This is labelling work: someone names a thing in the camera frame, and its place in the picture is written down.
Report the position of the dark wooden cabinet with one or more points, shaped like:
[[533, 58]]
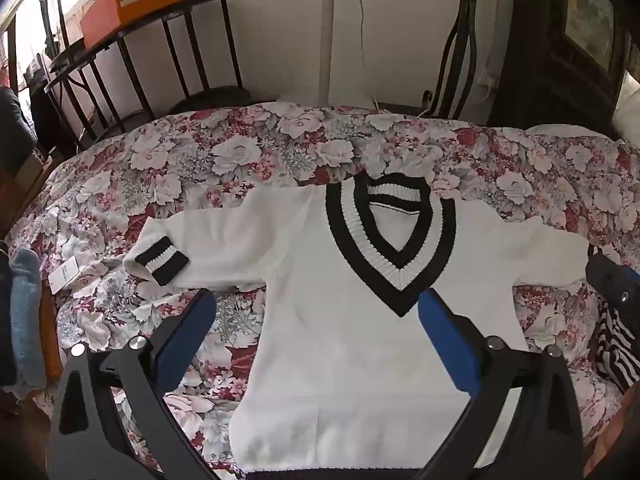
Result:
[[535, 60]]

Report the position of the white sweater with black trim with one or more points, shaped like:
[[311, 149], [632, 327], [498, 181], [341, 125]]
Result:
[[350, 360]]

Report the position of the blue denim cloth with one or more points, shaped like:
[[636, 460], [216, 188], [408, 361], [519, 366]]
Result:
[[25, 310]]

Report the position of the dark cloth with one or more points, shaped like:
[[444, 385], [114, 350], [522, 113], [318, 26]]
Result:
[[15, 125]]

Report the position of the black metal rack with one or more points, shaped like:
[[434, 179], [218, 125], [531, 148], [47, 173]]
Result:
[[215, 97]]

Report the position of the black white striped cloth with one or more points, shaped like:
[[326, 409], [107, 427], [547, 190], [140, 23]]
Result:
[[617, 345]]

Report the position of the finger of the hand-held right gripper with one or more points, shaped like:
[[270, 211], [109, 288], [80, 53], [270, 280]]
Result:
[[612, 275]]

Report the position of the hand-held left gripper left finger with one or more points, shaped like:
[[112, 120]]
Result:
[[186, 332]]

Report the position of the floral blanket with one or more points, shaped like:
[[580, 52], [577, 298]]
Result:
[[225, 160]]

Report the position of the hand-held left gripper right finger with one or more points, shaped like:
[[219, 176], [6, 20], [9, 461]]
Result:
[[447, 347]]

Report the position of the white pillow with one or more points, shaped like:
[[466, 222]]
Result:
[[629, 107]]

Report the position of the white pole stand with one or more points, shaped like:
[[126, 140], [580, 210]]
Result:
[[331, 35]]

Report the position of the framed picture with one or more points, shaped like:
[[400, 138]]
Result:
[[590, 15]]

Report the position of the white paper tag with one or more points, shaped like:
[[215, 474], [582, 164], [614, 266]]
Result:
[[65, 276]]

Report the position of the orange box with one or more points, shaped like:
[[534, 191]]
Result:
[[135, 5]]

